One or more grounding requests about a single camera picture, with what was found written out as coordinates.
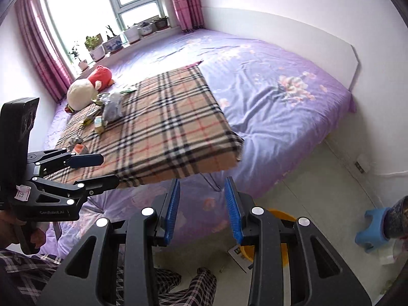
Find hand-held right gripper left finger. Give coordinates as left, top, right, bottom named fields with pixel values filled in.
left=38, top=178, right=181, bottom=306

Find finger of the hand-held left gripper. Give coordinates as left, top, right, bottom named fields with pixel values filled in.
left=27, top=148, right=105, bottom=176
left=30, top=174, right=120, bottom=206

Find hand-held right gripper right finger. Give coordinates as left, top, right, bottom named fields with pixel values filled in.
left=224, top=176, right=373, bottom=306

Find yellow plastic bin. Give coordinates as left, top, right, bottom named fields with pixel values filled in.
left=234, top=209, right=298, bottom=270

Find person's left hand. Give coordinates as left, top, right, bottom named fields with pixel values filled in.
left=0, top=211, right=47, bottom=256

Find white paper card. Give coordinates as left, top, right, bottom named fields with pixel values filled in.
left=228, top=244, right=254, bottom=273

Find crumpled silver bag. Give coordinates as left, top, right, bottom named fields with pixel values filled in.
left=102, top=91, right=125, bottom=122

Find crumpled green wrapper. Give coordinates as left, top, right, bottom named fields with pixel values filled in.
left=92, top=92, right=112, bottom=106

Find red and cream plush toy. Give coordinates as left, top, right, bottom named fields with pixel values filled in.
left=65, top=65, right=115, bottom=113

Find person's plaid pajama legs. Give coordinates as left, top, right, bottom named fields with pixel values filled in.
left=116, top=266, right=218, bottom=306

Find tan plaid blanket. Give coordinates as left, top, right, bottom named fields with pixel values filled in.
left=56, top=65, right=245, bottom=188

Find pink curtain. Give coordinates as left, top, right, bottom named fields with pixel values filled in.
left=164, top=0, right=206, bottom=34
left=14, top=0, right=75, bottom=104

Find purple floral bed sheet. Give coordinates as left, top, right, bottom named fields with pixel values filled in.
left=43, top=27, right=358, bottom=252

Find row of potted plants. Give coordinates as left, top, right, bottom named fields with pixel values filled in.
left=68, top=15, right=170, bottom=71

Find blue plastic stool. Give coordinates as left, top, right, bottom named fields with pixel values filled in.
left=355, top=209, right=394, bottom=254

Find large window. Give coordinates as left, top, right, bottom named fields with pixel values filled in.
left=41, top=0, right=174, bottom=74

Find clear plastic bag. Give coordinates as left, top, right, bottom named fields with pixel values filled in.
left=376, top=238, right=408, bottom=266

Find dark patterned flower pot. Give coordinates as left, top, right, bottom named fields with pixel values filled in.
left=382, top=194, right=408, bottom=239

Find white headboard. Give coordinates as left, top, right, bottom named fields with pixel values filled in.
left=201, top=6, right=361, bottom=93

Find white power cable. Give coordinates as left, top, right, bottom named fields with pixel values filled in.
left=366, top=170, right=408, bottom=178

